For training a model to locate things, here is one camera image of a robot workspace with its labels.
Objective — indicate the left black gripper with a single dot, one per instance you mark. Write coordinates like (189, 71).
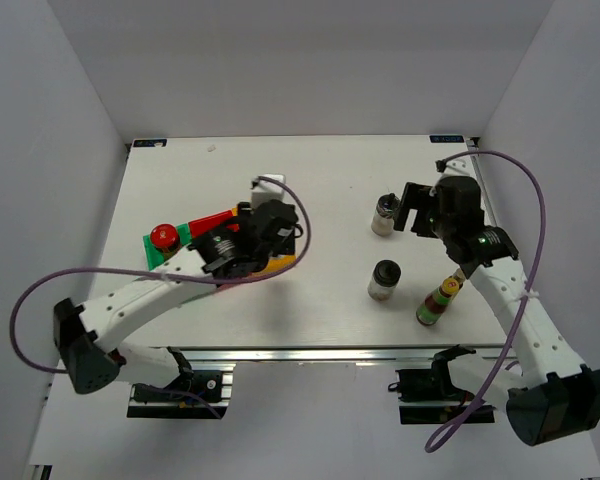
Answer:
(286, 246)

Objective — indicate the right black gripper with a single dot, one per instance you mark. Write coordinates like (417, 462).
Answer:
(415, 197)

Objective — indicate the white spice jar black lid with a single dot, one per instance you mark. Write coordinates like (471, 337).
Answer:
(382, 223)

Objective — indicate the red lid sauce jar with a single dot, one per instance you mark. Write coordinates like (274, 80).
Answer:
(166, 240)

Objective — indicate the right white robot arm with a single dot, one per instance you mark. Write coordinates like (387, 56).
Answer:
(556, 394)

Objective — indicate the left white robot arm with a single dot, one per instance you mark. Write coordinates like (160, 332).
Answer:
(91, 337)

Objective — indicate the yellow plastic bin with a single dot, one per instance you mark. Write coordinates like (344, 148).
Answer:
(280, 260)

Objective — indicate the right blue table label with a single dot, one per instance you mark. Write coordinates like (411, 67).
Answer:
(438, 138)

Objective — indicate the blue table label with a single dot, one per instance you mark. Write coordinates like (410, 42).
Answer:
(149, 143)
(438, 138)

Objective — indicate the red plastic bin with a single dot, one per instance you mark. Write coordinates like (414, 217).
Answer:
(202, 225)

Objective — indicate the red chili sauce bottle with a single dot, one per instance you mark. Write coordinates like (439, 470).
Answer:
(437, 301)

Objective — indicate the green plastic bin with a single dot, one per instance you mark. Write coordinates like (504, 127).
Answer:
(153, 257)

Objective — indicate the left blue table label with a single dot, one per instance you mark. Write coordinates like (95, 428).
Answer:
(149, 143)

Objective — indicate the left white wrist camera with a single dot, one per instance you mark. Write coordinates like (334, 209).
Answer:
(263, 191)

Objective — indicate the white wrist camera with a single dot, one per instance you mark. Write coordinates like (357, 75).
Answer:
(455, 165)
(263, 191)

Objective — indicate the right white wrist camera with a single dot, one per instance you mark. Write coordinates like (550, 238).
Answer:
(455, 165)

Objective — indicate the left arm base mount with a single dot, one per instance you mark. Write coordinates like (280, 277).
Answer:
(192, 395)

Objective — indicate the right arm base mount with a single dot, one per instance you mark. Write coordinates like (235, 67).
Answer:
(425, 392)

